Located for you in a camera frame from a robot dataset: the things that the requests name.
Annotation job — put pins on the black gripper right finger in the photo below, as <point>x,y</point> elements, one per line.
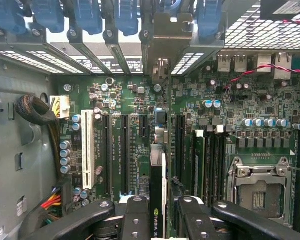
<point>197,222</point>

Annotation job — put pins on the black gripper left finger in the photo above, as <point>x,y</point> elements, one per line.
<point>136,222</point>

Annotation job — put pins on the dark installed RAM stick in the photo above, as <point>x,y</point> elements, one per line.
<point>199,162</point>

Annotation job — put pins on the long black expansion slot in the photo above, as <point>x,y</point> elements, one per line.
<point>180,147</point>
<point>106,155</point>
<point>125,155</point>

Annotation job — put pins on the metal CPU socket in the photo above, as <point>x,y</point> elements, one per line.
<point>260,192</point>

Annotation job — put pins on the white PCI expansion slot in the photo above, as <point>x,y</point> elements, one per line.
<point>88,150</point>

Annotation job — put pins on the short black expansion slot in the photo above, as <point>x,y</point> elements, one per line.
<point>144,126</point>

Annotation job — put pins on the green motherboard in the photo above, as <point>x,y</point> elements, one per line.
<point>215,100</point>

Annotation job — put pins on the white power connector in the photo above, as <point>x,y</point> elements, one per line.
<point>61,107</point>

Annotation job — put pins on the grey power supply unit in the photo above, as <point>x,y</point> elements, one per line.
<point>10,140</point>

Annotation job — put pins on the open grey PC case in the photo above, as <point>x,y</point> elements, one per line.
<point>252,32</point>

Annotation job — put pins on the blue card retention clip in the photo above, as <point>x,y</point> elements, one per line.
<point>127,17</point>
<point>210,20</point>
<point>48,15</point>
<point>7,15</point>
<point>88,16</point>

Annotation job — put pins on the black case fan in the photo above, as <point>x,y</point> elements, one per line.
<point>272,10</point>

